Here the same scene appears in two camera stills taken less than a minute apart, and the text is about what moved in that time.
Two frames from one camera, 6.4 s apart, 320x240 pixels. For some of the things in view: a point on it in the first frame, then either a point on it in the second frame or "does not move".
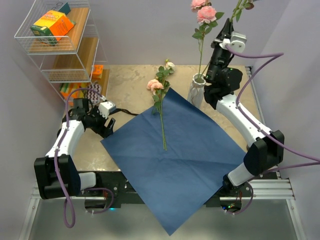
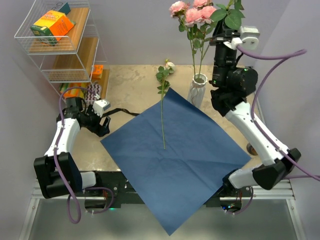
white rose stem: x=163 y=72 does not move
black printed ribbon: x=119 y=109 does not move
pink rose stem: x=207 y=16 → x=228 y=14
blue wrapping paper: x=173 y=182 does not move
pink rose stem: x=157 y=87 → x=179 y=9
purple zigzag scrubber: x=93 y=97 does not move
